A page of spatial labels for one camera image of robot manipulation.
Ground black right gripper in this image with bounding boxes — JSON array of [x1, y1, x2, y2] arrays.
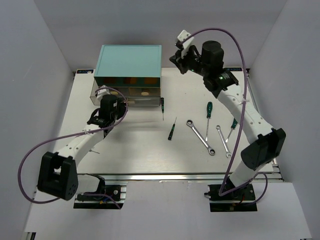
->
[[168, 46, 209, 78]]

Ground transparent drawer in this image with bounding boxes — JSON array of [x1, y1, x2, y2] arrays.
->
[[90, 83, 161, 107], [94, 77, 161, 88], [128, 87, 161, 98]]

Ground small black green precision screwdriver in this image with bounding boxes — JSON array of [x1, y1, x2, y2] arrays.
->
[[167, 117, 177, 141]]

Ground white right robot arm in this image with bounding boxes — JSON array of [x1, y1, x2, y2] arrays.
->
[[169, 40, 286, 200]]

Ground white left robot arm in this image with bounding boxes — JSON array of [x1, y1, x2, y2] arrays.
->
[[37, 94, 127, 201]]

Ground small precision screwdriver by cabinet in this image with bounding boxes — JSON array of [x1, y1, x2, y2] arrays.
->
[[160, 97, 165, 121]]

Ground teal drawer cabinet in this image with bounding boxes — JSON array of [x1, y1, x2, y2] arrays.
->
[[94, 45, 162, 79]]

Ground small combination wrench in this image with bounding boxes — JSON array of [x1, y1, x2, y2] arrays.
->
[[216, 125, 232, 158]]

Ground large ratchet combination wrench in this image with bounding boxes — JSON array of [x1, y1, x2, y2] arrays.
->
[[186, 119, 216, 156]]

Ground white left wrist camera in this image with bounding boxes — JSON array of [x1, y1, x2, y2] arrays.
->
[[95, 85, 110, 102]]

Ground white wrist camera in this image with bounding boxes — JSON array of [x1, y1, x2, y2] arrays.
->
[[176, 29, 194, 59], [95, 85, 110, 102]]

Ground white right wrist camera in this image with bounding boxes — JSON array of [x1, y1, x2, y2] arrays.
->
[[176, 29, 194, 59]]

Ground green handled long screwdriver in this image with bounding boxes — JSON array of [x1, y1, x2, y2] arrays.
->
[[205, 101, 213, 141]]

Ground green handled short screwdriver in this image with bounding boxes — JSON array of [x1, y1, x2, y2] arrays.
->
[[225, 118, 238, 143]]

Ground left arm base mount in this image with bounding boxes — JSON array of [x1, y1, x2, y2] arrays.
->
[[73, 173, 127, 210]]

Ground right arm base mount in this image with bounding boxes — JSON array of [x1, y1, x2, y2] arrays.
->
[[203, 184, 258, 213]]

